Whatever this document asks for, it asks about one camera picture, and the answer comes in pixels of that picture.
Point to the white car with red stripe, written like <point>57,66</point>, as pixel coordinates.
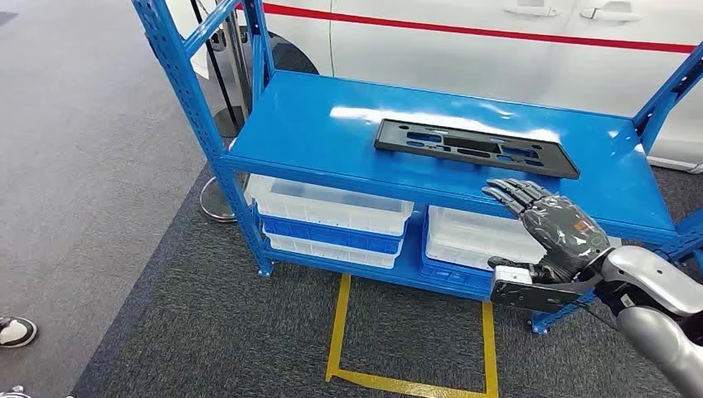
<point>439,71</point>

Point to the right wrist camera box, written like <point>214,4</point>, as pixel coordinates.
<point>511,274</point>

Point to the yellow floor tape square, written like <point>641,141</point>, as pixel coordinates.
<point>338,329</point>

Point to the clear plastic storage bin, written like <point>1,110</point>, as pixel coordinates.
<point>329,211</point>
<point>472,236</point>
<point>329,254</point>

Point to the person's shoe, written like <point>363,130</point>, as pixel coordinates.
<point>16,332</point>

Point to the black plastic panel part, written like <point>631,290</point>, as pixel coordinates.
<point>392,137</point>

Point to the blue metal shelf rack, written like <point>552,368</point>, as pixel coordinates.
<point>329,121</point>

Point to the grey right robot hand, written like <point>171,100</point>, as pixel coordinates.
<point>560,231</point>

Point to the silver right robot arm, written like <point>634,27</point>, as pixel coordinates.
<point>659,340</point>

